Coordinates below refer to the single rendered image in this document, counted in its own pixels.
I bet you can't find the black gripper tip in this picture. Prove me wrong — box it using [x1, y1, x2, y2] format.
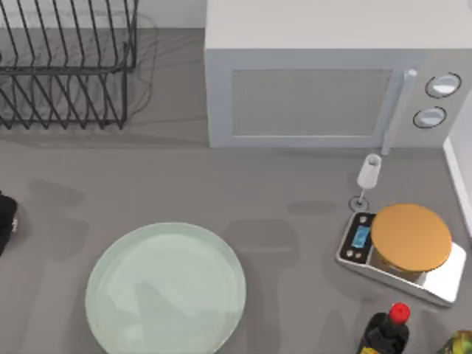
[0, 191, 19, 257]

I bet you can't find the pale microwave oven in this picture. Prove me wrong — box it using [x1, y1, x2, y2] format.
[204, 0, 472, 150]

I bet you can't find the green and yellow bottle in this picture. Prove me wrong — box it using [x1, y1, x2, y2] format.
[437, 330, 472, 354]

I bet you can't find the white wine glass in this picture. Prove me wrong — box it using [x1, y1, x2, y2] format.
[348, 153, 383, 211]

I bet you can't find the microwave knob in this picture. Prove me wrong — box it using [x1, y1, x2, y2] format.
[412, 106, 448, 130]
[425, 72, 462, 100]

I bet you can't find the microwave door handle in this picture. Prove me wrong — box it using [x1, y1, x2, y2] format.
[381, 68, 419, 156]

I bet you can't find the silver kitchen scale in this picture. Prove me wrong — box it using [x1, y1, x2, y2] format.
[335, 203, 468, 308]

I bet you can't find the dark bottle with red cap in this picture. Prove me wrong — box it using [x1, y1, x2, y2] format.
[356, 302, 412, 354]

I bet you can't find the black wire dish rack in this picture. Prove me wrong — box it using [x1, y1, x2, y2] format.
[0, 0, 140, 131]

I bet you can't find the pale green plate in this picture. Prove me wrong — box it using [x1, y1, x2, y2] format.
[85, 221, 247, 354]

